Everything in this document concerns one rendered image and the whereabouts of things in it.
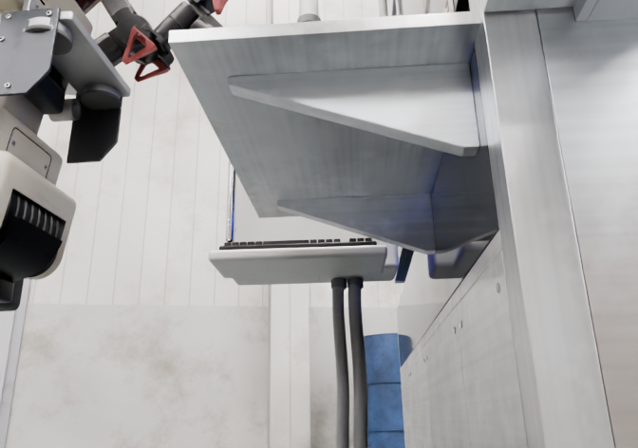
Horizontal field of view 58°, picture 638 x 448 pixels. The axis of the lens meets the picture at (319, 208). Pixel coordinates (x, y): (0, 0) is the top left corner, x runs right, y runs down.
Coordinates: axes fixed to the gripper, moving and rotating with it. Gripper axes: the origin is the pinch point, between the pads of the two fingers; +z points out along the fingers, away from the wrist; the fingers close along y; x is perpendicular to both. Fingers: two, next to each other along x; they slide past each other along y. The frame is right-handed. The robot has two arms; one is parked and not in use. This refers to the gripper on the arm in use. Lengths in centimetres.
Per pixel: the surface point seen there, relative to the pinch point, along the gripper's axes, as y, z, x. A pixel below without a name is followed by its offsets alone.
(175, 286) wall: -132, -42, 387
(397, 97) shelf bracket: 26.4, 20.2, -3.5
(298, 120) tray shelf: 11.3, 15.2, 10.3
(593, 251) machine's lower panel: 44, 46, -14
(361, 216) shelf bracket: 21, 21, 46
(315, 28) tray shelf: 16.1, 14.3, -12.0
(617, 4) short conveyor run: 52, 17, -16
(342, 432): 13, 66, 98
